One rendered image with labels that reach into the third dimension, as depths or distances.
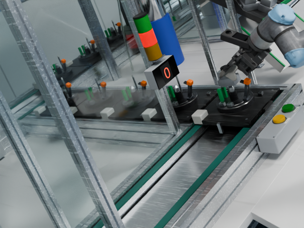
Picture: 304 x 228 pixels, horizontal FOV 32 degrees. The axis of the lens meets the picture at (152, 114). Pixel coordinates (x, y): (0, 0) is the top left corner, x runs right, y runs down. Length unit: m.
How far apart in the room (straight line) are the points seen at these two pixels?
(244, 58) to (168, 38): 1.05
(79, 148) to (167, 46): 1.72
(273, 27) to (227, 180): 0.49
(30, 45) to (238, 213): 0.84
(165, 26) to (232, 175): 1.31
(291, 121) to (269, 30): 0.31
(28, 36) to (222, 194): 0.81
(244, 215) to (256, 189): 0.12
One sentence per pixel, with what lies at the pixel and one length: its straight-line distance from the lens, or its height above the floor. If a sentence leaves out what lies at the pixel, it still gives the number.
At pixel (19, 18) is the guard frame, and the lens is 1.05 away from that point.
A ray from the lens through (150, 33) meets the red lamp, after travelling 1.75.
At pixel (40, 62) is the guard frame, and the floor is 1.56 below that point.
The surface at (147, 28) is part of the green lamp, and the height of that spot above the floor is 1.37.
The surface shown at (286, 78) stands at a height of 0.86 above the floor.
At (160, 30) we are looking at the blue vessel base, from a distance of 2.77.
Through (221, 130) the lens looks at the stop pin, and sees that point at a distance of 1.88.
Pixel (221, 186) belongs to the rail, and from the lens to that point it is 1.61.
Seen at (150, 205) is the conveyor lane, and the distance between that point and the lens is 1.67.
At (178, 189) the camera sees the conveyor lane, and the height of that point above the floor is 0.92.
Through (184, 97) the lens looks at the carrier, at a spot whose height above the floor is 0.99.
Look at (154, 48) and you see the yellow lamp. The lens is 1.76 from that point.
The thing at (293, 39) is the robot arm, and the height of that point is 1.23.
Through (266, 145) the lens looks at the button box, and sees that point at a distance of 1.73.
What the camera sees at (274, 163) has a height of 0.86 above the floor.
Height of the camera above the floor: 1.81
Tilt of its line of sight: 23 degrees down
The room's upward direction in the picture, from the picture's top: 21 degrees counter-clockwise
